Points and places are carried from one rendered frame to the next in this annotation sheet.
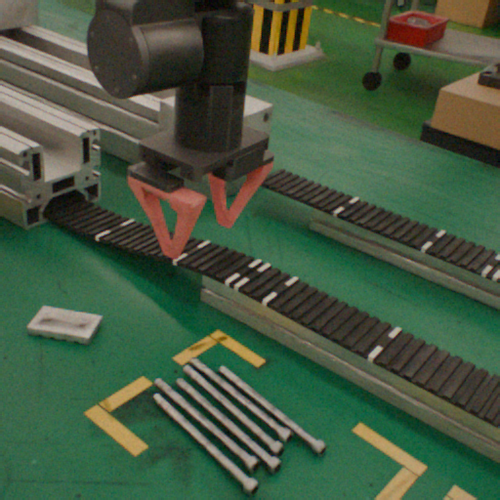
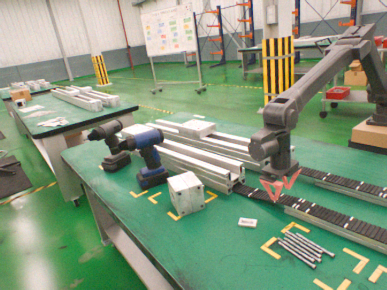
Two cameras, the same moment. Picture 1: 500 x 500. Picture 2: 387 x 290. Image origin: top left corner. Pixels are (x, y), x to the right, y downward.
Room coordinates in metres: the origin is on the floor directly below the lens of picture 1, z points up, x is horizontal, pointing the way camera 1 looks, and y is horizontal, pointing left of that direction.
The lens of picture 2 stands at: (-0.19, 0.05, 1.31)
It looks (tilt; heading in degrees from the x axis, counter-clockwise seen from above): 22 degrees down; 19
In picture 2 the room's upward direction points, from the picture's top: 9 degrees counter-clockwise
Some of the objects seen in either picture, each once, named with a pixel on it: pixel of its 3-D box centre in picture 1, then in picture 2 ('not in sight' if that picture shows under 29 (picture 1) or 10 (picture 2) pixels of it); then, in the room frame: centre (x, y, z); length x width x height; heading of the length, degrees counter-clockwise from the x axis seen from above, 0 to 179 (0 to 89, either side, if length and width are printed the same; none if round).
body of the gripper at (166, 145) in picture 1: (208, 116); (280, 159); (0.55, 0.05, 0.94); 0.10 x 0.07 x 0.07; 149
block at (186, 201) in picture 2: not in sight; (189, 191); (0.54, 0.34, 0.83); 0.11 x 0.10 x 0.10; 127
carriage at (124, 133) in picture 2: not in sight; (137, 134); (0.99, 0.75, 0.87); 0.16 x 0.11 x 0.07; 58
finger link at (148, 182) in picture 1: (184, 204); (276, 184); (0.52, 0.06, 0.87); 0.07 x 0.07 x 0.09; 59
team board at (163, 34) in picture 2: not in sight; (171, 53); (6.30, 2.48, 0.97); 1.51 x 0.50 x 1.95; 73
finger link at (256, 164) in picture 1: (220, 186); (285, 177); (0.57, 0.04, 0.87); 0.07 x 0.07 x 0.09; 59
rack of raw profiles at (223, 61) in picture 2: not in sight; (214, 37); (11.07, 2.40, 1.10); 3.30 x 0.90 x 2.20; 53
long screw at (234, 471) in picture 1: (201, 439); (296, 254); (0.35, 0.02, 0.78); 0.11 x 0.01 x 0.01; 47
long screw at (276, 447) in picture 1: (229, 407); (302, 244); (0.38, 0.00, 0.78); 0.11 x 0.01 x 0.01; 46
